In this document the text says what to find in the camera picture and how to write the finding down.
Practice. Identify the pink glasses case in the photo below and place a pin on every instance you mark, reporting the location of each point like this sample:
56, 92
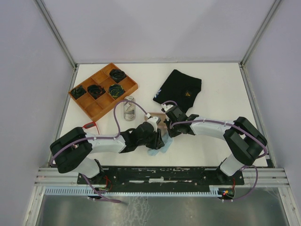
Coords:
161, 125

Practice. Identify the rolled green black belt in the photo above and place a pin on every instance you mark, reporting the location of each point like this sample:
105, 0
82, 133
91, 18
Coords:
78, 92

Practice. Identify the rolled black belt middle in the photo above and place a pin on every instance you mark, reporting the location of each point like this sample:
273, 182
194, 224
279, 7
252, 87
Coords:
96, 91

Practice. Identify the left aluminium frame post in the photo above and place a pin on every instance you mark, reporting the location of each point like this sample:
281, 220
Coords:
46, 15

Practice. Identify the right aluminium frame post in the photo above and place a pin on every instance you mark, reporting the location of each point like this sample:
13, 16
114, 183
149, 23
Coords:
262, 29

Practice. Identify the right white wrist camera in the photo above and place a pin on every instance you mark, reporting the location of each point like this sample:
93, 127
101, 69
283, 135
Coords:
165, 107

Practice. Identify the light blue cloth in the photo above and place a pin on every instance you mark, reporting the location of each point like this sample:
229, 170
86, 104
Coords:
167, 142

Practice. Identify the marble pattern glasses case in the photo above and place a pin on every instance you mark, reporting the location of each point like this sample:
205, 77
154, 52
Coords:
129, 108

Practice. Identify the black folded cloth pouch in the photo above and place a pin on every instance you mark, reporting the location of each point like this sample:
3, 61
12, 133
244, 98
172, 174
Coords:
180, 88

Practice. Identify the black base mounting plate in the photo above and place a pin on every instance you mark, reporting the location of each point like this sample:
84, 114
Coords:
102, 180

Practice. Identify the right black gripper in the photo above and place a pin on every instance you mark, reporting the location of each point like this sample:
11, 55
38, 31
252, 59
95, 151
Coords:
171, 133

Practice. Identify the rolled blue yellow belt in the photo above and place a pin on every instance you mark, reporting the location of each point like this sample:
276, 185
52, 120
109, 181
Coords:
116, 91

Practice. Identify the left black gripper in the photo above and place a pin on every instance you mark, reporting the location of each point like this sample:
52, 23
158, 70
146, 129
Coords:
158, 142

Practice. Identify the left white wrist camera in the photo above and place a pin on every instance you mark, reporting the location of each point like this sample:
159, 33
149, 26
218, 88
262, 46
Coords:
153, 120

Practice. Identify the red sunglasses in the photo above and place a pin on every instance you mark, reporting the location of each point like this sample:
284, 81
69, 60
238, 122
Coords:
90, 125

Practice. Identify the aluminium frame post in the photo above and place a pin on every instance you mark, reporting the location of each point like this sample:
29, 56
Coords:
46, 15
262, 29

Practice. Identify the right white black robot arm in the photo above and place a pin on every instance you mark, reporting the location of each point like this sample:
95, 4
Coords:
244, 140

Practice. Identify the wooden compartment tray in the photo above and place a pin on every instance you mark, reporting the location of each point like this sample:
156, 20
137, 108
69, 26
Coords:
97, 108

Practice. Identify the rolled black belt top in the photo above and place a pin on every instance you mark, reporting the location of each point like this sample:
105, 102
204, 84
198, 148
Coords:
117, 75

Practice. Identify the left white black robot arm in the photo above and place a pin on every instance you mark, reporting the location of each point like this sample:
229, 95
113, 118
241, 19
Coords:
70, 152

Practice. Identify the white slotted cable duct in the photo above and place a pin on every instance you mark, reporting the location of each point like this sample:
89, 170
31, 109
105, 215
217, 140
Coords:
153, 189

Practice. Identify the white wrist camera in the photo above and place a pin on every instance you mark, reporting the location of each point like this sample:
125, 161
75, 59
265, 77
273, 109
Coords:
165, 107
153, 120

